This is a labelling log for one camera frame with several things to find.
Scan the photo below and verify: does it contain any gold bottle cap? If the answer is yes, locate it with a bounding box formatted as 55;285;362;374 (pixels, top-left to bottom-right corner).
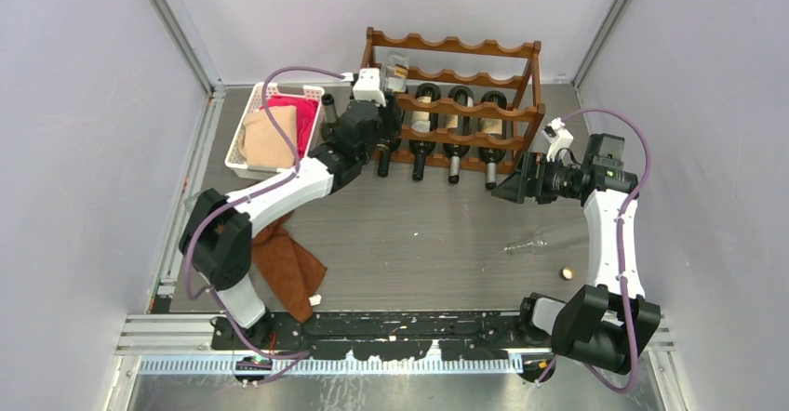
560;268;574;280

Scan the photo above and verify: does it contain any green bottle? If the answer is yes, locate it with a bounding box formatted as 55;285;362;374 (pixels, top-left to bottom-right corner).
320;93;339;141

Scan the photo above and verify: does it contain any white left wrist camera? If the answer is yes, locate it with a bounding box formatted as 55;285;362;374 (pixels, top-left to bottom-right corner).
341;67;387;107

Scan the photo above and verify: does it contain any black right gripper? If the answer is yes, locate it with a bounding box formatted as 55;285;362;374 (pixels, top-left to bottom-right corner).
492;152;582;205

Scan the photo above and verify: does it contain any brown wooden wine rack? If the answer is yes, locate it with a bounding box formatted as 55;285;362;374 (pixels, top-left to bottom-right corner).
361;27;545;175

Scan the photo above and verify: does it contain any clear lying bottle lower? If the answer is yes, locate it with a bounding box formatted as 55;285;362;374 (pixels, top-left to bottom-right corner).
503;220;588;255

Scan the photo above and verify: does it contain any pink folded cloth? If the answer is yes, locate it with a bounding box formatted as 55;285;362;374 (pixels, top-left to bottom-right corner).
267;95;318;157

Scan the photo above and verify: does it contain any brown towel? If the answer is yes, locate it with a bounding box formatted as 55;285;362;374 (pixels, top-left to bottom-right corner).
251;212;328;323

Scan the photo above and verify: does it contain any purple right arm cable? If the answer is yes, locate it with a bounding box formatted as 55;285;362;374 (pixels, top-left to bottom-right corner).
536;108;653;395

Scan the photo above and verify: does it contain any dark bottle white label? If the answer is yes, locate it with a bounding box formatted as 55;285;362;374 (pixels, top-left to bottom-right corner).
408;83;441;181

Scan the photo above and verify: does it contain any white plastic basket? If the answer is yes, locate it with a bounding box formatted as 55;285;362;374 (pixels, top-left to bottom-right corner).
224;83;325;179

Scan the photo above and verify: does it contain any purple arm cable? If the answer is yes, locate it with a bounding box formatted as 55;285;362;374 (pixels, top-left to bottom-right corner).
536;108;653;395
183;66;346;386

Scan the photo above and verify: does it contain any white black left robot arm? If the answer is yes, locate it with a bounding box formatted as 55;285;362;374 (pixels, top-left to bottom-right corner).
179;92;403;349

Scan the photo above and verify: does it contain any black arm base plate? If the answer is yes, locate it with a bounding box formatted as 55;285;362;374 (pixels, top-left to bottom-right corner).
209;311;554;362

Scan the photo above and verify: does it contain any clear bottle brown label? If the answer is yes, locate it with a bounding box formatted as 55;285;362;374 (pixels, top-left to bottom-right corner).
381;51;409;94

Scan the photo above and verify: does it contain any peach folded cloth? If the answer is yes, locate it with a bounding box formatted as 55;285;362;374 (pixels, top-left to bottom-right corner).
239;107;295;168

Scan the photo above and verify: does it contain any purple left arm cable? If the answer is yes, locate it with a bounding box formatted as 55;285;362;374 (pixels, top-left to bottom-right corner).
183;66;346;386

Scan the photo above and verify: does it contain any clear bottle under towel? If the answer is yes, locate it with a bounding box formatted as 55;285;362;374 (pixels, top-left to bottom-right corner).
182;192;201;213

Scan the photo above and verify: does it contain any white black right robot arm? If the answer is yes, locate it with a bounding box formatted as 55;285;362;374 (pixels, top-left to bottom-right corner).
492;127;661;375

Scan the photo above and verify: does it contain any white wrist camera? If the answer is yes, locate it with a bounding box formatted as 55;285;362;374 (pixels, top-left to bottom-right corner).
542;118;574;163
341;67;387;107

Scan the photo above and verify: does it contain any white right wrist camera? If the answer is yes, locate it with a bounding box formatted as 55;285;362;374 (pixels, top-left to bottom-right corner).
542;118;574;163

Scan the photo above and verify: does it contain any dark wine bottle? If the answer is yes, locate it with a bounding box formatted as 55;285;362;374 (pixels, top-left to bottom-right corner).
443;86;474;185

